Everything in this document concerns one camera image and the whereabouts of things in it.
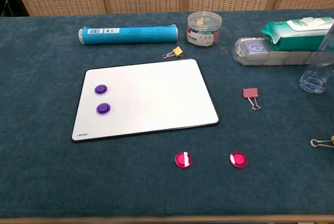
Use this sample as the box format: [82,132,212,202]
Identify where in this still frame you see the white board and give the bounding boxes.
[70,58,220,144]

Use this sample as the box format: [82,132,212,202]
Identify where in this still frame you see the purple round magnet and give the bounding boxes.
[96,102,111,115]
[94,84,108,95]

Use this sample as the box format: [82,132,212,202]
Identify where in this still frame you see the dark blue table mat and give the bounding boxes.
[0,8,334,219]

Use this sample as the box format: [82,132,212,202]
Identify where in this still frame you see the pink binder clip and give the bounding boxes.
[242,88,261,111]

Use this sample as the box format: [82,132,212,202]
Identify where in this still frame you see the clear jar of binder clips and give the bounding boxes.
[187,11,223,48]

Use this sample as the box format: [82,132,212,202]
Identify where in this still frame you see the clear plastic water bottle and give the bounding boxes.
[299,21,334,95]

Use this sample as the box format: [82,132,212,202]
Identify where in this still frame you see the clear-wrapped tissue packs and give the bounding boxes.
[232,37,334,66]

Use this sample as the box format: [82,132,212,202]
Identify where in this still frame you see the green wet wipes pack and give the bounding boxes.
[261,17,334,52]

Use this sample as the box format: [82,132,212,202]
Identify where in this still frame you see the blue cylindrical roll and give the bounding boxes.
[78,24,178,46]

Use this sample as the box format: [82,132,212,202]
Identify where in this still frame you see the large yellow binder clip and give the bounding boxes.
[310,135,334,148]

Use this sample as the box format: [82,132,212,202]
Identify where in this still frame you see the small yellow binder clip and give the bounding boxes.
[162,46,184,60]

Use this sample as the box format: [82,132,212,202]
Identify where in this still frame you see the pink round magnet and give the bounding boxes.
[174,151,193,169]
[229,151,248,169]

